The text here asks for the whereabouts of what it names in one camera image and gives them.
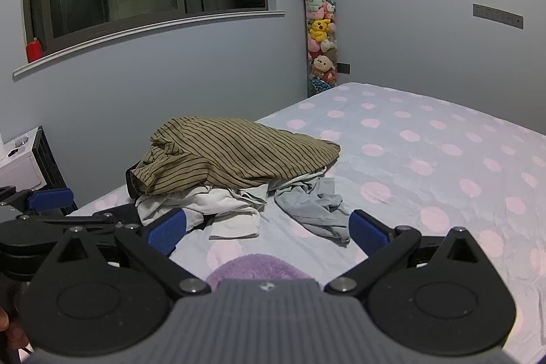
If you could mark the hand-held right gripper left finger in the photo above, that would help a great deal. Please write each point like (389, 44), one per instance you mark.
(164, 232)

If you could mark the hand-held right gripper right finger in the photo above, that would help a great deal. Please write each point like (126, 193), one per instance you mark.
(367, 234)

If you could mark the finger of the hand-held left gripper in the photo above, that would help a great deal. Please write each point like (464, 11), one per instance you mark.
(49, 198)
(102, 220)

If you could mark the brown striped pants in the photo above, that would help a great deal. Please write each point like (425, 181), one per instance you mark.
(239, 150)

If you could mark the white garment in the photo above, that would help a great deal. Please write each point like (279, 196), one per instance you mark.
(170, 202)

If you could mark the white nightstand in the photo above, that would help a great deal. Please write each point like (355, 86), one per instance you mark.
(17, 172)

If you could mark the black cloth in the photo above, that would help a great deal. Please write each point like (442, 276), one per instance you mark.
(130, 181)

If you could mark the small round grey object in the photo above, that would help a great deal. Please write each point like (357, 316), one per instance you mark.
(21, 142)

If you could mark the grey garment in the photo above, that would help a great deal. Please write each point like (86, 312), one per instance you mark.
(307, 206)

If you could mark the polka-dot bed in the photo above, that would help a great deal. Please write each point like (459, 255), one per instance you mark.
(426, 159)

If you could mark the purple fluffy cloth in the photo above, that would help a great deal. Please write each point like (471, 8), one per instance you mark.
(256, 268)

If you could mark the red container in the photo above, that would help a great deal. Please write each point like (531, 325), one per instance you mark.
(35, 52)

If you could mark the white window sill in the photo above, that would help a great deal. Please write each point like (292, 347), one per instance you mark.
(128, 31)

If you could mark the clear tube of plush toys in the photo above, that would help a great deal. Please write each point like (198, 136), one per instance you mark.
(322, 35)

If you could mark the dark wall outlet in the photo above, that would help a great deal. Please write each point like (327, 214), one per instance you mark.
(344, 69)

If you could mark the grey wall socket panel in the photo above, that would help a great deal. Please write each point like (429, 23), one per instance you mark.
(497, 16)

